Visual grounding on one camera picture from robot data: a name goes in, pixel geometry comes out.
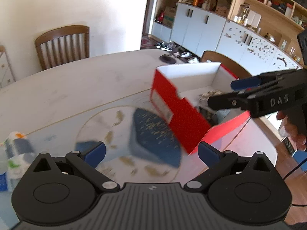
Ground dark seaweed snack packet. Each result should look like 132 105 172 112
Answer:
199 107 219 126

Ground silver foil bag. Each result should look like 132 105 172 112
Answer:
199 90 222 108

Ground right hand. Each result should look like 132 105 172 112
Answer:
276 111 306 152

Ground wooden chair right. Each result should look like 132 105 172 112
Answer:
200 50 252 79

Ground wooden chair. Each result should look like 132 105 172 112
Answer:
34 25 90 70
200 50 252 79

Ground red shoe box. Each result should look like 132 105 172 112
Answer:
150 62 250 154

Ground tissue pack centre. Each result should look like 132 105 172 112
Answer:
1 131 36 180

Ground black phone stand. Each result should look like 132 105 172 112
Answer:
159 55 176 64

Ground blue white biscuit packet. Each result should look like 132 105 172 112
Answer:
0 172 9 192

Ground wooden chair far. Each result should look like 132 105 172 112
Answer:
34 25 90 70

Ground white sideboard cabinet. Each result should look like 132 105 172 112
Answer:
0 45 15 89

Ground white wall cabinets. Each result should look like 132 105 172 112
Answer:
152 0 306 75

